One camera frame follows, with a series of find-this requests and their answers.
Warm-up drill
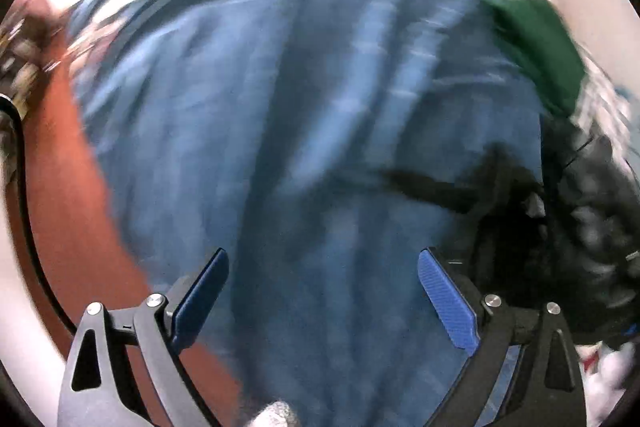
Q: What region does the black jacket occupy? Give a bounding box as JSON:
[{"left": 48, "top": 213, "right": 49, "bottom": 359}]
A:
[{"left": 385, "top": 117, "right": 639, "bottom": 345}]

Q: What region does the blue bed sheet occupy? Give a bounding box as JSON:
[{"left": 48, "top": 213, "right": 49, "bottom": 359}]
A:
[{"left": 68, "top": 0, "right": 541, "bottom": 426}]

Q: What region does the green garment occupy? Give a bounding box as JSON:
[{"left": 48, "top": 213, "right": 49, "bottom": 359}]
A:
[{"left": 483, "top": 0, "right": 586, "bottom": 118}]

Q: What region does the black cable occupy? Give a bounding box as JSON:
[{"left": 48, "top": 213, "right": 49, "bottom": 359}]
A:
[{"left": 0, "top": 93, "right": 79, "bottom": 338}]

